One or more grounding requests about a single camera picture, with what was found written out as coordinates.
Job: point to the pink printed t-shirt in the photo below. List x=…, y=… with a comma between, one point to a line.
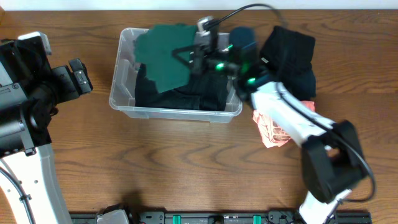
x=273, y=130

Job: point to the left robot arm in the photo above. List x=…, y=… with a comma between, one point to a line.
x=30, y=92

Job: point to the large black garment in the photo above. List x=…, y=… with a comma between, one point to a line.
x=207, y=93

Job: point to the dark teal garment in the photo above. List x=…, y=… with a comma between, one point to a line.
x=301, y=85

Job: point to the green garment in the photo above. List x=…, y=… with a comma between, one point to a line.
x=154, y=49

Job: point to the small black folded garment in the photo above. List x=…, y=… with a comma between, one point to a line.
x=289, y=50

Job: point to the black mounting rail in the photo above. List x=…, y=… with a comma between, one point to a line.
x=121, y=213

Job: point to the clear plastic storage bin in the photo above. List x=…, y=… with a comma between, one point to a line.
x=122, y=95

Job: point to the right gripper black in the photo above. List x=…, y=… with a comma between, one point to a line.
x=199, y=64

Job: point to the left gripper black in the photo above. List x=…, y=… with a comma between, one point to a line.
x=67, y=93

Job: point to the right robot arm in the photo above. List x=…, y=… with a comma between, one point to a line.
x=332, y=158

